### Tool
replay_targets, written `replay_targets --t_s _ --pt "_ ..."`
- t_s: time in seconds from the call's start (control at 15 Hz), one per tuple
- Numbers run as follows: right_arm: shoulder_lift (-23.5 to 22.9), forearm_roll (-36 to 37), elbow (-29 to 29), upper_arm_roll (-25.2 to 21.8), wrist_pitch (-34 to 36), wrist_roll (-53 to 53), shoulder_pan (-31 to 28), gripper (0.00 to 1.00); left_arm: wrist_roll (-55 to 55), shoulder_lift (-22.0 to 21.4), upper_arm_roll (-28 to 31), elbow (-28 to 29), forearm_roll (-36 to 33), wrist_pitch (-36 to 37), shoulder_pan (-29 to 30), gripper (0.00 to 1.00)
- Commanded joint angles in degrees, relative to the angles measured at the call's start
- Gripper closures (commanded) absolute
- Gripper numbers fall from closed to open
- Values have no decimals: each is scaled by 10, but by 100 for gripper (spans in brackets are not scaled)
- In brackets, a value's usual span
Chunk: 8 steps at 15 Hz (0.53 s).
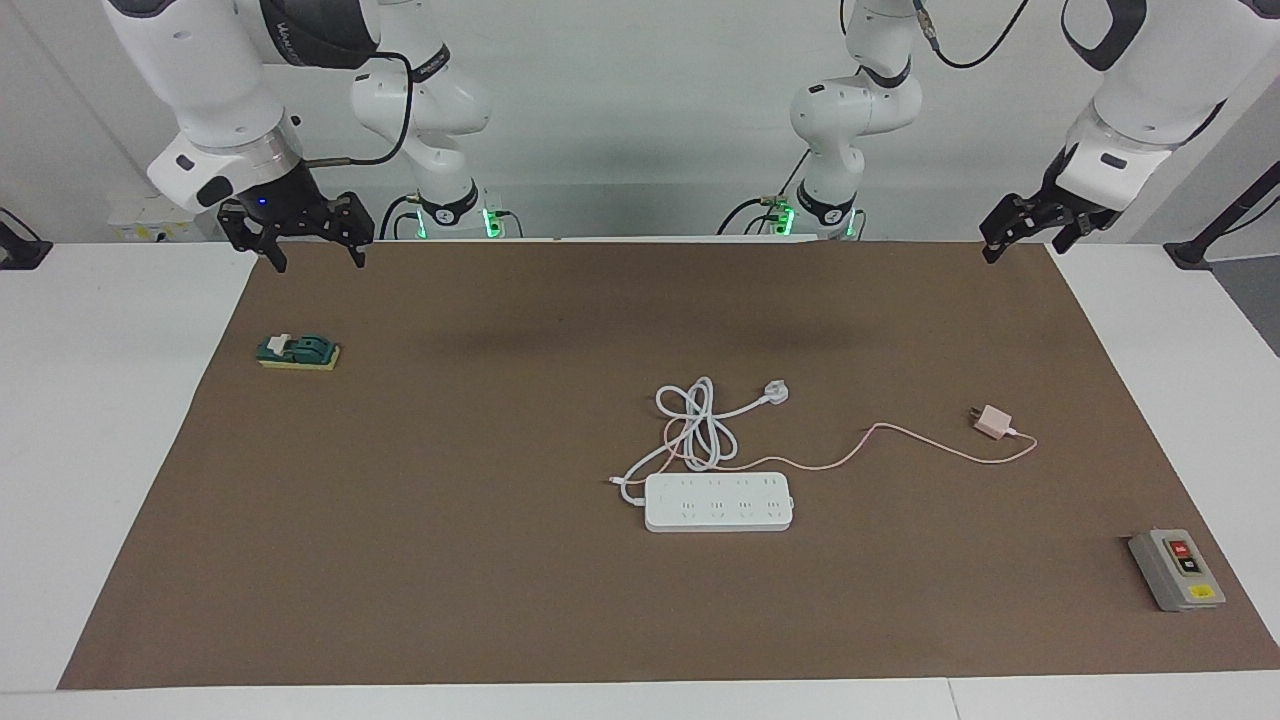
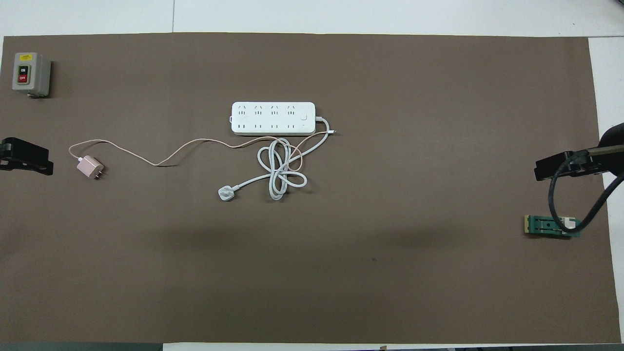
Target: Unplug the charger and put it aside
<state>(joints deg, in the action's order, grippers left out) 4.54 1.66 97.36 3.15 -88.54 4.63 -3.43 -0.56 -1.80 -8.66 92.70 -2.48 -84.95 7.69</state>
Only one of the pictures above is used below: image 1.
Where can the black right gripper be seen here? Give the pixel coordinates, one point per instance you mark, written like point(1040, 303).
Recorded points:
point(280, 205)

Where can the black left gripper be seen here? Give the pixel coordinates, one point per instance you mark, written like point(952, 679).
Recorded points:
point(1055, 198)

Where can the pink charger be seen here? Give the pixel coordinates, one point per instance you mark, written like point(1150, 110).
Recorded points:
point(992, 422)

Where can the white power strip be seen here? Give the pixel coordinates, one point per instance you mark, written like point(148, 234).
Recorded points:
point(720, 505)

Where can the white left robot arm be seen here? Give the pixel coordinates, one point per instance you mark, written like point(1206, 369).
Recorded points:
point(1150, 60)

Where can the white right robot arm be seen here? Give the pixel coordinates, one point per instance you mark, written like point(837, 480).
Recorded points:
point(200, 60)

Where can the black angled stand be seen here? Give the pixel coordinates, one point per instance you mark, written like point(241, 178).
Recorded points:
point(1230, 215)

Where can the black table clamp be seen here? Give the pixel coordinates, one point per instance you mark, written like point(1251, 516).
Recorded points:
point(20, 250)

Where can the brown table mat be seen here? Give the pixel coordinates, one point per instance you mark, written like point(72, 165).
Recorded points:
point(400, 600)

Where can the green knife switch yellow base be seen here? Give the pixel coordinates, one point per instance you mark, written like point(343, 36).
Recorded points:
point(300, 352)

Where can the white wall socket box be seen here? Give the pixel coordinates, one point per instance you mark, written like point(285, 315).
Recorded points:
point(150, 222)

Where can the grey on-off switch box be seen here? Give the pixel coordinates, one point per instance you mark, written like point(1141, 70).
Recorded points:
point(1175, 570)

